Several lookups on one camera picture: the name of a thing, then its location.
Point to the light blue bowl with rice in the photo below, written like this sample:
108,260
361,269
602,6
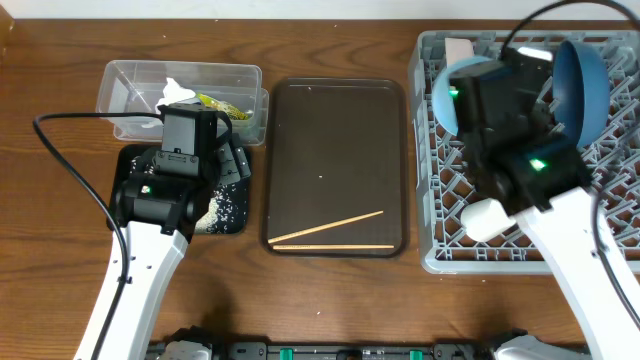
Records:
442,100

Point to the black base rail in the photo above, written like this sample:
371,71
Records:
195,343

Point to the white cup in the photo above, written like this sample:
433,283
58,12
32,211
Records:
485,219

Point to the spilled white rice pile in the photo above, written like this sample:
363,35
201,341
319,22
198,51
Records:
181,194

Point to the yellow snack wrapper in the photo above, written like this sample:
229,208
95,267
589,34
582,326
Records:
230,110

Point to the pink bowl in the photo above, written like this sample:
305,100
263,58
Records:
458,51

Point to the white crumpled tissue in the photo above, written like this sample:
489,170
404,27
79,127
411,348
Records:
171,93

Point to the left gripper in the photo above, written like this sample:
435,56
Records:
234,162

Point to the clear plastic bin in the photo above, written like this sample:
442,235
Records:
137,86

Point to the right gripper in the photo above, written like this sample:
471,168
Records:
542,118

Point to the black tray bin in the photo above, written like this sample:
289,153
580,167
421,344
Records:
228,207

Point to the dark blue plate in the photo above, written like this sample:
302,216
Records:
580,85

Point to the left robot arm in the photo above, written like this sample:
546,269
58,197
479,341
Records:
153,259

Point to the brown serving tray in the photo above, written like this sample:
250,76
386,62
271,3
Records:
337,148

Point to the grey dishwasher rack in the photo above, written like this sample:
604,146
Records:
443,191

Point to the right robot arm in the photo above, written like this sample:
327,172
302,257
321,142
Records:
550,194

